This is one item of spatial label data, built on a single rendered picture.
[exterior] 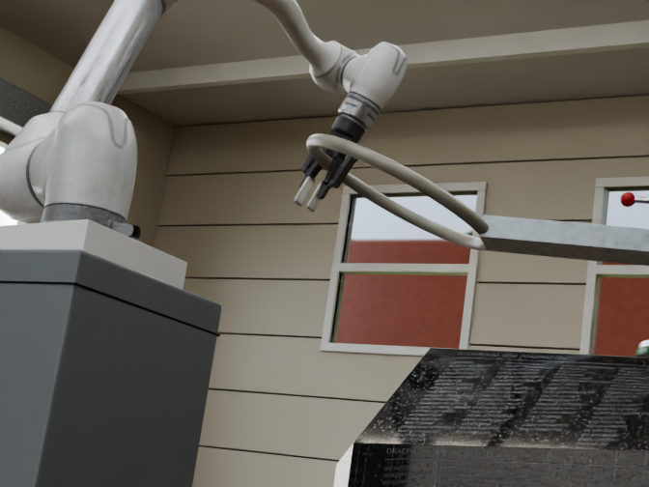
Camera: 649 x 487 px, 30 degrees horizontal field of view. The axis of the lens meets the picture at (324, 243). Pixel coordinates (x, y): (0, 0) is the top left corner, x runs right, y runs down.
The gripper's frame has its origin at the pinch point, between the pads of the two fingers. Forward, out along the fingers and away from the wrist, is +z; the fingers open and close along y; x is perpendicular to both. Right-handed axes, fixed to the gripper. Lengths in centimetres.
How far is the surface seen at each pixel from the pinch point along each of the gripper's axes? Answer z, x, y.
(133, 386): 54, -67, 41
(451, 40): -223, 470, -328
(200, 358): 44, -51, 37
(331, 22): -190, 424, -396
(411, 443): 38, -19, 67
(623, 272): -142, 602, -181
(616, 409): 14, -12, 96
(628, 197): -28, 3, 71
